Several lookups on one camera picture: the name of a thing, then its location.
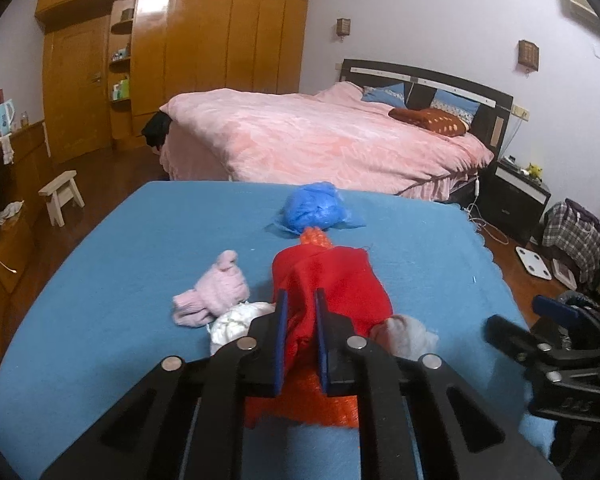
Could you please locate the blue patterned pillow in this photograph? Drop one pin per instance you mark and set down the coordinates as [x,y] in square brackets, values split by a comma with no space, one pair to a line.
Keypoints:
[385,94]
[455,105]

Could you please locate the red glove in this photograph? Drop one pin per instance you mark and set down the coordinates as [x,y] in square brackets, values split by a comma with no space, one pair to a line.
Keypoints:
[330,280]

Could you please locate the plaid cloth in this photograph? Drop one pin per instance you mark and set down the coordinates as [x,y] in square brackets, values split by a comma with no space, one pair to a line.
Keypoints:
[577,240]

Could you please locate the wooden wardrobe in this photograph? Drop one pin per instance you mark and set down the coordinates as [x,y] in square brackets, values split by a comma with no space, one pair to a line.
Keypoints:
[205,35]

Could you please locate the dark nightstand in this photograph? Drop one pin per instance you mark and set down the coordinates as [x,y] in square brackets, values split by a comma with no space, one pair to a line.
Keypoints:
[512,202]

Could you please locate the wooden sideboard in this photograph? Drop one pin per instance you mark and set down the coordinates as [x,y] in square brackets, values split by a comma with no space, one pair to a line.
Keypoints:
[20,240]

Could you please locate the purple cloth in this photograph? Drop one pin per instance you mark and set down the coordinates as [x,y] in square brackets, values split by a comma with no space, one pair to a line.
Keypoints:
[582,209]

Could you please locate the small wooden stool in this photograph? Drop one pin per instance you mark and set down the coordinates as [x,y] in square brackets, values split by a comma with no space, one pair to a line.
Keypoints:
[62,195]

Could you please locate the blue tablecloth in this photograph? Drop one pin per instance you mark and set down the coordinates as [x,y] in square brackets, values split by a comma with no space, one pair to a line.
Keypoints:
[105,285]

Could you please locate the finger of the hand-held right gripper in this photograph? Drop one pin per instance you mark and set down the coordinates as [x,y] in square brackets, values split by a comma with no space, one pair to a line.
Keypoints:
[555,307]
[510,337]

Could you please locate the wall air conditioner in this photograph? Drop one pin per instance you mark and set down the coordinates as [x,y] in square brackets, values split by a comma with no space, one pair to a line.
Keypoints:
[582,5]

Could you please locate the orange foam net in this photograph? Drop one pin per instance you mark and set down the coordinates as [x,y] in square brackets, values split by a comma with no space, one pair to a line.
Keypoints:
[300,405]

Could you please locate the wall power outlet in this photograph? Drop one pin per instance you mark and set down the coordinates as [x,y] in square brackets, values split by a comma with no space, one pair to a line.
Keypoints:
[521,112]

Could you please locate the small glass jar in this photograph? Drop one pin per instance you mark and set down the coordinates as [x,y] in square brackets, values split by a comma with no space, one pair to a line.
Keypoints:
[23,119]

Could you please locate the dark wooden bed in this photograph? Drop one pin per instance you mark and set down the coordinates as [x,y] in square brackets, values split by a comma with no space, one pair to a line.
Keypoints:
[495,110]

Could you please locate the black cloth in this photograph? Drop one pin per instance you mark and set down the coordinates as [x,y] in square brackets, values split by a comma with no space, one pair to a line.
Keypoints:
[157,130]

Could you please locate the yellow plush toy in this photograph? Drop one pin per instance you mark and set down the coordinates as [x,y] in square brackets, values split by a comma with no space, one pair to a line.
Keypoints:
[533,170]

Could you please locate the light blue electric kettle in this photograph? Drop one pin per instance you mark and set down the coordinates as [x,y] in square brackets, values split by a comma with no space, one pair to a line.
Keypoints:
[5,115]

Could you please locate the white crumpled tissue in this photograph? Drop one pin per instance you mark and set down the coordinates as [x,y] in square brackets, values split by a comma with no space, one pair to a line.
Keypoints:
[235,322]

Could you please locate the red dotted pillow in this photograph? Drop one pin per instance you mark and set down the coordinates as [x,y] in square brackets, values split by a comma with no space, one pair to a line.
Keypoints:
[430,120]

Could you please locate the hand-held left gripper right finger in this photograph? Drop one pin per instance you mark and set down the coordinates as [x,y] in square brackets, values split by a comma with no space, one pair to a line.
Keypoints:
[322,345]

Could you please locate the green bottle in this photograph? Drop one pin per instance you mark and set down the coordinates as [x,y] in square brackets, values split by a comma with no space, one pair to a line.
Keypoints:
[125,88]

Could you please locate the pink knitted glove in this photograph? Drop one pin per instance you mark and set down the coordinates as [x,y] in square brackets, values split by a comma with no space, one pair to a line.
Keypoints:
[212,295]

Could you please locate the brown-topped bathroom scale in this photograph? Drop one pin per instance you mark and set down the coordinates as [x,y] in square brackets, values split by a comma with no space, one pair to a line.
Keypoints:
[562,272]

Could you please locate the white bathroom scale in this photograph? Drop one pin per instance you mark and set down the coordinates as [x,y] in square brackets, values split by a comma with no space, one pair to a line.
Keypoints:
[533,262]

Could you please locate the pink blanket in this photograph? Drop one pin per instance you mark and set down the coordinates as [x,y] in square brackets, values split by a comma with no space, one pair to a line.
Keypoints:
[330,135]

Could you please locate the blue plastic bag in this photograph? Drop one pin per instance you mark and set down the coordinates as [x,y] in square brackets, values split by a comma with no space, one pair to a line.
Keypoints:
[312,207]

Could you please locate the brown wall lamp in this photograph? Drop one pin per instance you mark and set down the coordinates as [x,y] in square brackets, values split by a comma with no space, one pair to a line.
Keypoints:
[528,53]
[343,27]

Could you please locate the white crumpled cloth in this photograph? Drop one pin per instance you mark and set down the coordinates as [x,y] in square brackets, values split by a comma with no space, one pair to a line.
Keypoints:
[11,211]

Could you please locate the wooden door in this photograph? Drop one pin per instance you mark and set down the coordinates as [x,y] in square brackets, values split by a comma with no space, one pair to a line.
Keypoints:
[75,90]

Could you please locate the white crumpled paper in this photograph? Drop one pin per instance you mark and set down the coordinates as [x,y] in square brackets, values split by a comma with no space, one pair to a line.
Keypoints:
[405,335]

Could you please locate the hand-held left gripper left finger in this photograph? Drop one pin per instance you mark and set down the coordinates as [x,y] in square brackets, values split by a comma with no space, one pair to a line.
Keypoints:
[280,345]

